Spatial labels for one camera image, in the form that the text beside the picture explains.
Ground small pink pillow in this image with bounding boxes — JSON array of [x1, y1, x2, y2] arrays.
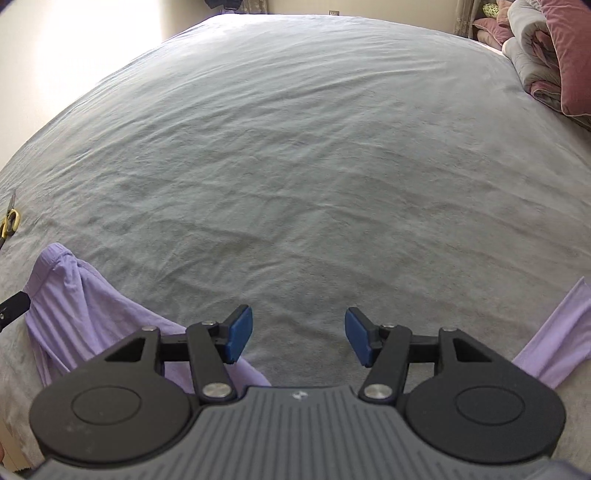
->
[[473, 17, 513, 47]]

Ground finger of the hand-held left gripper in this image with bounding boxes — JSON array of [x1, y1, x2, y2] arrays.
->
[[0, 290, 31, 330]]

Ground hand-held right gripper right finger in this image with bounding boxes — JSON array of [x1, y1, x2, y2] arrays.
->
[[345, 307, 497, 403]]

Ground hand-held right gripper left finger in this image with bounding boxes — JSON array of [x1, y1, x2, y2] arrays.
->
[[99, 305, 254, 403]]

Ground folded quilts pile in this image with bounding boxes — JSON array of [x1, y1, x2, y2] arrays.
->
[[501, 0, 591, 109]]

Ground large pink pillow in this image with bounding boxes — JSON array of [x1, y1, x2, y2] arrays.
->
[[540, 0, 591, 116]]

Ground purple garment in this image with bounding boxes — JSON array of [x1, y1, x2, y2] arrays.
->
[[23, 242, 591, 393]]

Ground yellow-handled scissors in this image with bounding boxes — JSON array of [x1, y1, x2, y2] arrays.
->
[[0, 189, 21, 250]]

